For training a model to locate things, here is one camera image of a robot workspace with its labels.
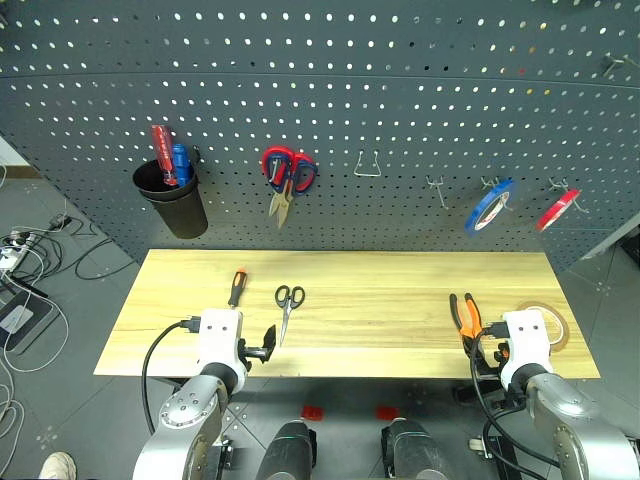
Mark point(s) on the metal pegboard hook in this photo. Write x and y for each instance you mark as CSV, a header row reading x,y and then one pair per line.
x,y
560,186
437,187
616,62
492,184

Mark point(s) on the dark grey perforated pegboard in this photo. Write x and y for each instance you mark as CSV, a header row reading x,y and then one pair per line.
x,y
320,75

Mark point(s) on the grey metal frame post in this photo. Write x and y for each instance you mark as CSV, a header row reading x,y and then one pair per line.
x,y
615,237

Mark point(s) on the grey flat box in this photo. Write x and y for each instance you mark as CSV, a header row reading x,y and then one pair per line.
x,y
20,320

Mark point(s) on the orange and black screwdriver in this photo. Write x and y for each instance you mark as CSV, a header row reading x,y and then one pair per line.
x,y
237,287

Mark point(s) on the red and blue scissors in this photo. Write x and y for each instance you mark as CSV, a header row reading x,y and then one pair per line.
x,y
302,175

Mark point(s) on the yellow tape roll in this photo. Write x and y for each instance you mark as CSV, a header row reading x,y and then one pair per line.
x,y
562,330

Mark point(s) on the black stand leg with caster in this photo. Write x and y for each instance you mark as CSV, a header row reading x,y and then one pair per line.
x,y
500,455

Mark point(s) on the red floor marker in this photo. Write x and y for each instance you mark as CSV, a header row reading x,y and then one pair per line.
x,y
387,412
312,412

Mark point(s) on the orange and black pliers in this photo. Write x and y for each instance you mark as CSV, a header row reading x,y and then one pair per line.
x,y
470,320

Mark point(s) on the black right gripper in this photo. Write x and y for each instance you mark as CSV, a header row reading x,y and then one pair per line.
x,y
500,357

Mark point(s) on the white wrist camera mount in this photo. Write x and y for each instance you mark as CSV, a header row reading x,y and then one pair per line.
x,y
525,350
220,340

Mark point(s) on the white power strip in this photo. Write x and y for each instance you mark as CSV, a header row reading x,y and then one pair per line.
x,y
10,257

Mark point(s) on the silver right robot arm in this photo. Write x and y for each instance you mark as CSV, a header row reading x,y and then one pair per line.
x,y
565,415

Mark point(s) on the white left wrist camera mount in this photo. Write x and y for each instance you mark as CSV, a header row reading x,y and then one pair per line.
x,y
220,340

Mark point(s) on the black table frame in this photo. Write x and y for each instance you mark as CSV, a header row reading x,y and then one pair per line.
x,y
170,384

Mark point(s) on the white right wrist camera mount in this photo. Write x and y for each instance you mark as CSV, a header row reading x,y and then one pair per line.
x,y
525,350

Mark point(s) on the black cup holder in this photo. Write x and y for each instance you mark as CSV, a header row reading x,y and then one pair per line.
x,y
185,215

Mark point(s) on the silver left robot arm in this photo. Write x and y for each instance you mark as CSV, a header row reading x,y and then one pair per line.
x,y
190,415

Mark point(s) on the white shoe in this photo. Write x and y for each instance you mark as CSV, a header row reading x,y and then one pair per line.
x,y
57,466

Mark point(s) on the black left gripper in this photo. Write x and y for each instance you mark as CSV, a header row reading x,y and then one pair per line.
x,y
245,357

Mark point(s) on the red tape roll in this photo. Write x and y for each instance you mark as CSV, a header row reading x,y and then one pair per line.
x,y
550,217

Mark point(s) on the blue tape roll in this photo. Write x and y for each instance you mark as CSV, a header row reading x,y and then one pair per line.
x,y
472,220

